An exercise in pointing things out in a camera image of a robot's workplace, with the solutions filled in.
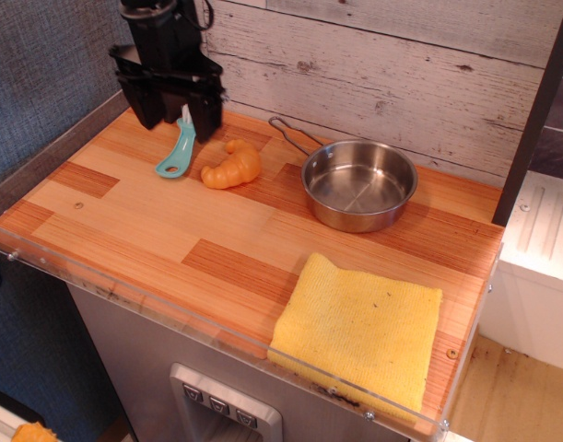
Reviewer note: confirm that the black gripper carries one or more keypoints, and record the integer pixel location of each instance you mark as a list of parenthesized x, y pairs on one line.
[(164, 69)]

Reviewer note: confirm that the teal brush with white bristles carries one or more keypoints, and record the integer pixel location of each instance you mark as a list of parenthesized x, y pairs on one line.
[(178, 160)]

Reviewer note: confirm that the clear acrylic guard rail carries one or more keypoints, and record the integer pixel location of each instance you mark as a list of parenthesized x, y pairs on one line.
[(231, 284)]

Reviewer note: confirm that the dark vertical post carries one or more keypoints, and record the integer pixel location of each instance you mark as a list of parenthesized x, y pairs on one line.
[(523, 156)]

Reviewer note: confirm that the stainless steel saucepan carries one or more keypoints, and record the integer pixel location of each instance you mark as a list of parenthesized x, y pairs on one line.
[(356, 185)]

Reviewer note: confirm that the silver dispenser button panel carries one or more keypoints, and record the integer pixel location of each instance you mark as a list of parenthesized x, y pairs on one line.
[(213, 411)]

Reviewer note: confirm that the yellow cloth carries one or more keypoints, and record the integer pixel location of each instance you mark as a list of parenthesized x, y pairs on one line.
[(367, 337)]

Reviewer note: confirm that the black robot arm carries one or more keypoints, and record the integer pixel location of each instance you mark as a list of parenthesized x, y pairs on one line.
[(147, 4)]

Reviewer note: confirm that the orange toy croissant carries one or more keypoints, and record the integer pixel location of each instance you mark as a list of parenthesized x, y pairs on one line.
[(241, 166)]

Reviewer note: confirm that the orange object bottom left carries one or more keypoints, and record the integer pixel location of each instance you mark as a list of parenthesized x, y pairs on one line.
[(34, 432)]

